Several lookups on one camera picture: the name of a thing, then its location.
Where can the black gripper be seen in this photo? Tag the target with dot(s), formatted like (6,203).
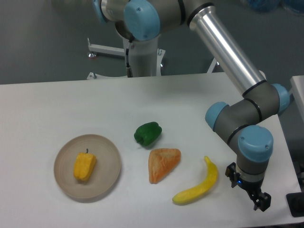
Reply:
(251,184)

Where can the yellow toy bell pepper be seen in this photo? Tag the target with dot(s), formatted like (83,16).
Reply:
(84,165)

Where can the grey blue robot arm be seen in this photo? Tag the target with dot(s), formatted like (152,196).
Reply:
(141,22)

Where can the green toy bell pepper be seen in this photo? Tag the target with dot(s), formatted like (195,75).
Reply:
(147,133)

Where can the beige round plate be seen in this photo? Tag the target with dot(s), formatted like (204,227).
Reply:
(105,172)

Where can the black device at edge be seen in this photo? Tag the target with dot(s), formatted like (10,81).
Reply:
(296,204)

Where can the yellow toy banana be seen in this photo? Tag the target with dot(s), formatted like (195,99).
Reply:
(194,193)

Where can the orange triangular toy sandwich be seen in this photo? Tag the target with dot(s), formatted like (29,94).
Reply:
(161,162)

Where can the white side table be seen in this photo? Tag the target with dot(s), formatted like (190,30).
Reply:
(295,94)

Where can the blue bag in background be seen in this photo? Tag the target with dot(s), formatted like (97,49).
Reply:
(265,6)

